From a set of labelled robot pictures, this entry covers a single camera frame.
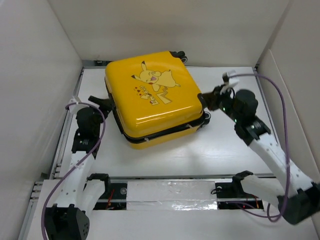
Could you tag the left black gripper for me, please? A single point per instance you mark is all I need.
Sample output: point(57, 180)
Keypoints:
point(104, 105)

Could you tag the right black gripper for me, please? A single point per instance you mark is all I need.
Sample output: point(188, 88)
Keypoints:
point(211, 98)

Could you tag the yellow suitcase with grey lining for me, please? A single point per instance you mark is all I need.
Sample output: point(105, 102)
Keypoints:
point(156, 99)

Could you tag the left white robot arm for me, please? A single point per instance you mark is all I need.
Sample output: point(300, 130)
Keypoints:
point(66, 210)

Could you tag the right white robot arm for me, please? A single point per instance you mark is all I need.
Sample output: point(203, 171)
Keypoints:
point(298, 196)

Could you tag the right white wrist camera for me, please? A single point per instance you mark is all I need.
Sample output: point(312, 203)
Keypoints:
point(229, 81)

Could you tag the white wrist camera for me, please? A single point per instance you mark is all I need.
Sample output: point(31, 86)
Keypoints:
point(229, 81)
point(74, 105)

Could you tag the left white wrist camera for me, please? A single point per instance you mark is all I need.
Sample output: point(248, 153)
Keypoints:
point(74, 105)

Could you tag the aluminium mounting rail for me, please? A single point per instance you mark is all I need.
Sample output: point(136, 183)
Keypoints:
point(190, 194)

